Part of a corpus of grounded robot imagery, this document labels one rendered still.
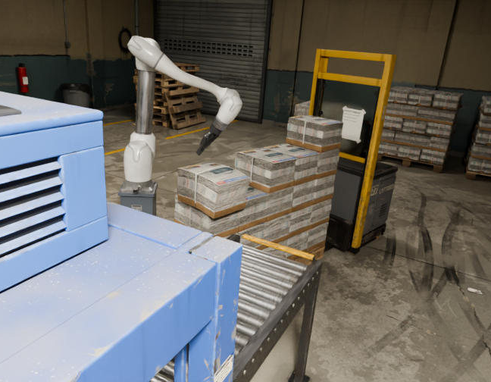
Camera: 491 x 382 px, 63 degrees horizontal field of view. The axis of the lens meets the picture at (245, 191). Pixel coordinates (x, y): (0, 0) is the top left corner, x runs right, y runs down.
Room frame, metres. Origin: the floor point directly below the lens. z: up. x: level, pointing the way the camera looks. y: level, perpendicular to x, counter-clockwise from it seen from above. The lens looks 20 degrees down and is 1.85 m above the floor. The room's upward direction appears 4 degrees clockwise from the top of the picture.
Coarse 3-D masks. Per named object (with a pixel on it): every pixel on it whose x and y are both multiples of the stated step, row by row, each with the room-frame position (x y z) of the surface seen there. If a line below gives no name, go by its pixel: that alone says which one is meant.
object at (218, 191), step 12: (204, 180) 2.33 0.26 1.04; (216, 180) 2.30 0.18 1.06; (228, 180) 2.33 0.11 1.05; (240, 180) 2.38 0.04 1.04; (204, 192) 2.32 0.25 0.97; (216, 192) 2.25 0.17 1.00; (228, 192) 2.32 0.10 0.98; (240, 192) 2.41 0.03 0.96; (204, 204) 2.31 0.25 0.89; (216, 204) 2.26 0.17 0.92; (228, 204) 2.34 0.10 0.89
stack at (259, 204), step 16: (256, 192) 2.77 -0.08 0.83; (288, 192) 2.92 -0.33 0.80; (304, 192) 3.07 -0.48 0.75; (176, 208) 2.59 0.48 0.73; (192, 208) 2.45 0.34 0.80; (256, 208) 2.67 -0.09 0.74; (272, 208) 2.80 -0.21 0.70; (288, 208) 2.94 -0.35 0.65; (304, 208) 3.09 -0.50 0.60; (192, 224) 2.45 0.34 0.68; (208, 224) 2.34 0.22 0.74; (224, 224) 2.45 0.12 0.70; (240, 224) 2.55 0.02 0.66; (272, 224) 2.80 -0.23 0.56; (288, 224) 2.94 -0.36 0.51; (304, 224) 3.10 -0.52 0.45; (240, 240) 2.55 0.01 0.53; (272, 240) 2.82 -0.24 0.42; (288, 240) 2.97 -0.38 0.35; (304, 240) 3.13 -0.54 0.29; (288, 256) 2.99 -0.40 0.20
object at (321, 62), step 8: (320, 56) 3.92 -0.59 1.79; (320, 64) 3.99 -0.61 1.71; (320, 80) 3.91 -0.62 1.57; (312, 88) 3.94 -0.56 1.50; (320, 88) 3.95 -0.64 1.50; (312, 96) 3.93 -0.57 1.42; (320, 96) 3.92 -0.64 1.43; (312, 104) 3.92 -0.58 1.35; (320, 104) 3.94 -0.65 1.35; (312, 112) 3.91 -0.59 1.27
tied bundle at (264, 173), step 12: (240, 156) 2.97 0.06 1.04; (240, 168) 2.96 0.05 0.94; (252, 168) 2.88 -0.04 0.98; (264, 168) 2.79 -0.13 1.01; (276, 168) 2.79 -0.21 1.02; (288, 168) 2.90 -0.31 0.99; (252, 180) 2.87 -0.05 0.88; (264, 180) 2.79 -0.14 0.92; (276, 180) 2.80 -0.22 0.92; (288, 180) 2.90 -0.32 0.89
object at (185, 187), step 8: (184, 168) 2.48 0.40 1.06; (192, 168) 2.48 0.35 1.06; (200, 168) 2.50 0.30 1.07; (208, 168) 2.51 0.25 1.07; (184, 176) 2.45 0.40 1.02; (192, 176) 2.40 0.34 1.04; (184, 184) 2.45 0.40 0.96; (192, 184) 2.39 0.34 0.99; (184, 192) 2.44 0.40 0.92; (192, 192) 2.39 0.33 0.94
